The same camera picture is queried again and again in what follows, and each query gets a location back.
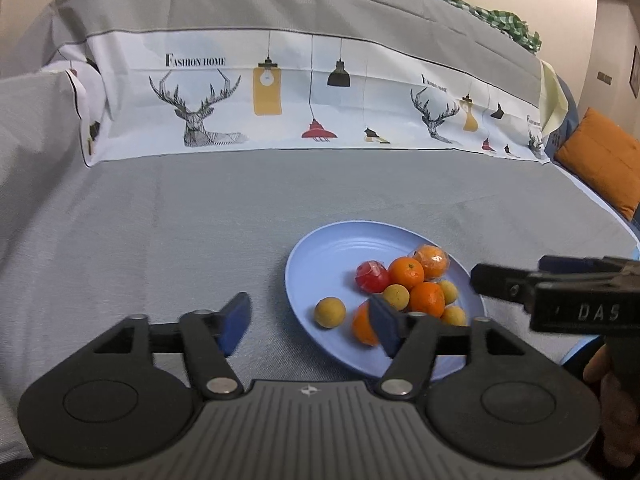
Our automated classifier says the grey printed sofa cover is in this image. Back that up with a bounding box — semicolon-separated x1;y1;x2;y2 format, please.
1;0;637;470

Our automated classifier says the framed wall picture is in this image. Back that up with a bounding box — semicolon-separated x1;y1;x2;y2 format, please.
629;46;640;99

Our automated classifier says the bare orange mandarin back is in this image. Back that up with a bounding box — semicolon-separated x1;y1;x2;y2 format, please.
408;282;446;318

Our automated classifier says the red tomato back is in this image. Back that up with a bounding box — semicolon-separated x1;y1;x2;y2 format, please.
355;260;390;294

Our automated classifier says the blue plastic plate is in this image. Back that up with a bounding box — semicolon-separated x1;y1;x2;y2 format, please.
284;219;487;382

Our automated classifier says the bare orange mandarin front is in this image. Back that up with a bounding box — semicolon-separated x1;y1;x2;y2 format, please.
387;257;425;290

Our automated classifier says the cream yellow cloth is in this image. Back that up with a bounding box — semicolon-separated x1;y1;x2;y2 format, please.
538;60;570;138

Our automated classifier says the wall switch plate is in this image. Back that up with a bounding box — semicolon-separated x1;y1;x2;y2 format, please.
597;72;612;86

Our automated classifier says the yellow-green fruit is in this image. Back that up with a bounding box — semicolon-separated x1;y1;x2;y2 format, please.
382;284;410;311
314;297;346;330
440;304;468;326
438;280;459;306

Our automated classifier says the orange cushion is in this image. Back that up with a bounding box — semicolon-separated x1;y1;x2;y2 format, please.
554;107;640;221

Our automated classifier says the person right hand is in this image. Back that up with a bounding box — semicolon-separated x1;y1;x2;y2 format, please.
582;344;639;467

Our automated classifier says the bare orange mandarin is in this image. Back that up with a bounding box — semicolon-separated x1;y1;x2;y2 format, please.
387;257;425;290
408;282;446;318

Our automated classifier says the plastic large orange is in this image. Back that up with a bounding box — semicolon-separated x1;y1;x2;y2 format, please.
410;244;450;281

